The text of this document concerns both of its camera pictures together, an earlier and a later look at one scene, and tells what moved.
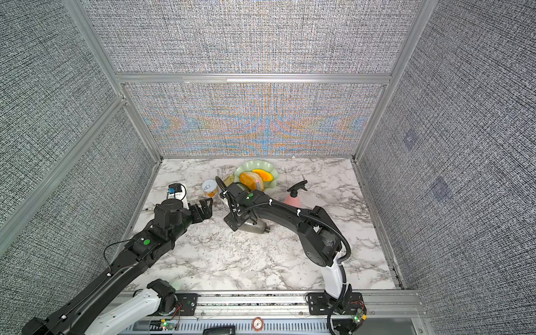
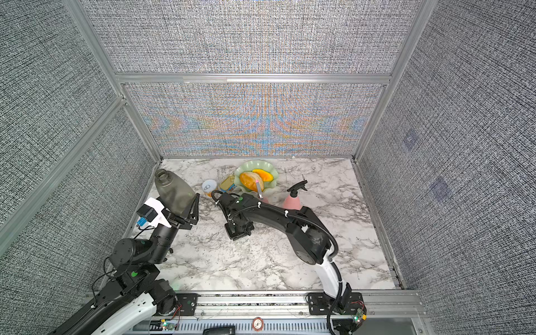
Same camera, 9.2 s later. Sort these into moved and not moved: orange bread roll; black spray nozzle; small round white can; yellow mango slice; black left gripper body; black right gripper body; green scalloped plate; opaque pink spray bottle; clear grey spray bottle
Moved: clear grey spray bottle; black left gripper body; black right gripper body
Not moved: black spray nozzle; yellow mango slice; orange bread roll; small round white can; opaque pink spray bottle; green scalloped plate
